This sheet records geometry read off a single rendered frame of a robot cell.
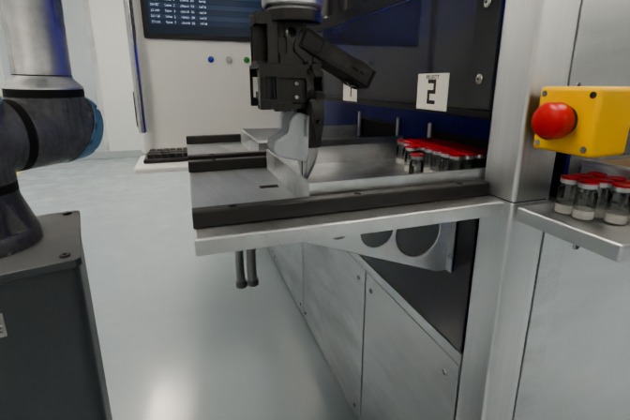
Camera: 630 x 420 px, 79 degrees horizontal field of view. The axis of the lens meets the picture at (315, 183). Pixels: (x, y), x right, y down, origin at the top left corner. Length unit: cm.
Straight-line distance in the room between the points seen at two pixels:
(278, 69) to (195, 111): 93
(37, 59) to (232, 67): 74
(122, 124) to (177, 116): 464
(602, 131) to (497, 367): 37
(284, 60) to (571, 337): 62
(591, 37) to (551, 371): 51
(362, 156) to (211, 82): 75
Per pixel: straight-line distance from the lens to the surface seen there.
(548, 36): 56
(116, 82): 599
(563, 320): 75
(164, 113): 138
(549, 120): 47
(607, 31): 63
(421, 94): 71
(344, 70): 51
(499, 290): 61
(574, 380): 85
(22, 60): 78
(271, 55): 48
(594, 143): 49
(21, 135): 73
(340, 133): 112
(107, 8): 606
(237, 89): 139
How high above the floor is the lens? 104
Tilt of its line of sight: 15 degrees down
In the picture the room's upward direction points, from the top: straight up
